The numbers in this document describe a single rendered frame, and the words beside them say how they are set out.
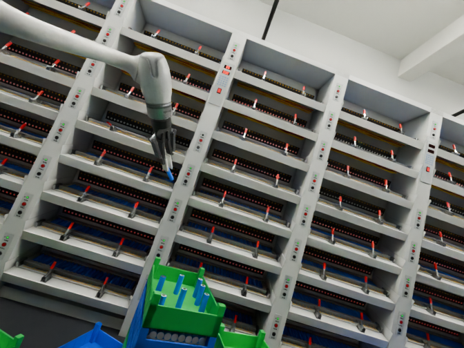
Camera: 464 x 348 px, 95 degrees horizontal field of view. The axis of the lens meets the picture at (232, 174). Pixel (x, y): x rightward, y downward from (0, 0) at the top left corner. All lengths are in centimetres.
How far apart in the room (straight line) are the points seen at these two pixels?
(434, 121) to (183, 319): 185
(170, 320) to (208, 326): 10
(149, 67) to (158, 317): 71
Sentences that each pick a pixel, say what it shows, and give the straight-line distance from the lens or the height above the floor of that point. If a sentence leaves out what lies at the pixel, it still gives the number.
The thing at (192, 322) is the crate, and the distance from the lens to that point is 68.
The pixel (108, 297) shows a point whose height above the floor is 13.
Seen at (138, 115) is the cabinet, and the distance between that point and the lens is 155.
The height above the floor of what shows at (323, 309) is 37.
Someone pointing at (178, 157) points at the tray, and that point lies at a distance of 122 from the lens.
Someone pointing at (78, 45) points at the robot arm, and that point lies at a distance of 90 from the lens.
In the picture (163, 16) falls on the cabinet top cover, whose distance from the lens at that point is 176.
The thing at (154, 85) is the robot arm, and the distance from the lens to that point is 80.
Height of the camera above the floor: 73
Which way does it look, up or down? 9 degrees up
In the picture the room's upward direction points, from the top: 18 degrees clockwise
